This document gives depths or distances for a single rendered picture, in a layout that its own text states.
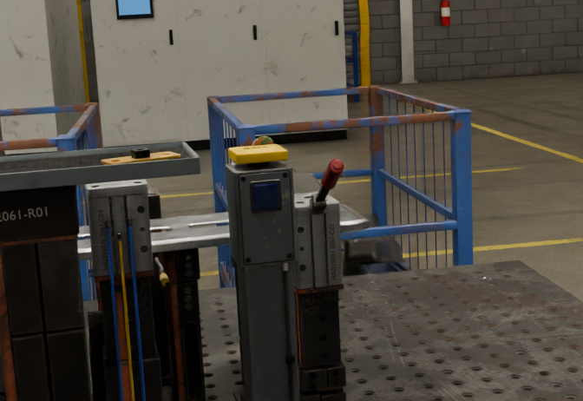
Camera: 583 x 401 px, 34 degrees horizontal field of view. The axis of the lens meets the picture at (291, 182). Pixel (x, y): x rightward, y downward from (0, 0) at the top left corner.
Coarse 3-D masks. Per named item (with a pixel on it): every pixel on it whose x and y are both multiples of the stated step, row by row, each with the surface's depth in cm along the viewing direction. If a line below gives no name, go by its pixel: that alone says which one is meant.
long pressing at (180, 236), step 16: (160, 224) 147; (176, 224) 146; (192, 224) 146; (208, 224) 147; (352, 224) 141; (368, 224) 143; (80, 240) 139; (160, 240) 135; (176, 240) 135; (192, 240) 135; (208, 240) 136; (224, 240) 136; (80, 256) 132
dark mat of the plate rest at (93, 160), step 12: (72, 156) 112; (84, 156) 112; (96, 156) 111; (108, 156) 110; (120, 156) 110; (180, 156) 108; (0, 168) 106; (12, 168) 105; (24, 168) 105; (36, 168) 104; (48, 168) 104; (60, 168) 103
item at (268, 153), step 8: (272, 144) 113; (232, 152) 110; (240, 152) 108; (248, 152) 108; (256, 152) 108; (264, 152) 108; (272, 152) 108; (280, 152) 108; (240, 160) 107; (248, 160) 107; (256, 160) 108; (264, 160) 108; (272, 160) 108; (280, 160) 108
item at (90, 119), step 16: (0, 112) 415; (16, 112) 416; (32, 112) 417; (48, 112) 417; (64, 112) 419; (96, 112) 418; (80, 128) 333; (96, 128) 419; (0, 144) 304; (16, 144) 304; (32, 144) 305; (48, 144) 306; (64, 144) 306; (80, 144) 342; (96, 144) 420; (80, 192) 313; (80, 208) 310; (80, 224) 311; (80, 272) 314
